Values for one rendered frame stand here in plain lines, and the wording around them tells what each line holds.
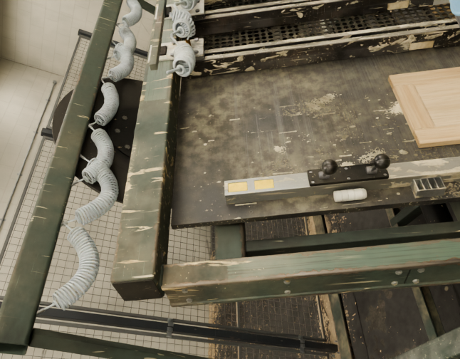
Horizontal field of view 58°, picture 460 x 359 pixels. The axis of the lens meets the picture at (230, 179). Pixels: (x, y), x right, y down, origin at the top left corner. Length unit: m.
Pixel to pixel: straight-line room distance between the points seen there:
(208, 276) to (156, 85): 0.68
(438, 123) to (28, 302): 1.31
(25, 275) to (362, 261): 1.00
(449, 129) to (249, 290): 0.72
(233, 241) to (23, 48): 7.14
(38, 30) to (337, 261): 7.08
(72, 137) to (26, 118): 5.50
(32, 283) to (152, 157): 0.57
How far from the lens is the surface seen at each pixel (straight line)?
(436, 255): 1.02
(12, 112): 7.36
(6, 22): 7.81
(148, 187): 1.08
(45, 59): 8.00
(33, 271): 1.47
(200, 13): 1.70
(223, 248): 1.09
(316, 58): 1.54
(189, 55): 1.30
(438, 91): 1.45
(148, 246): 0.98
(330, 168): 0.99
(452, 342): 1.70
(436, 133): 1.30
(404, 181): 1.16
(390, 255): 0.99
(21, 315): 1.41
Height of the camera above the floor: 2.07
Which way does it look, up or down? 19 degrees down
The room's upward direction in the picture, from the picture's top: 76 degrees counter-clockwise
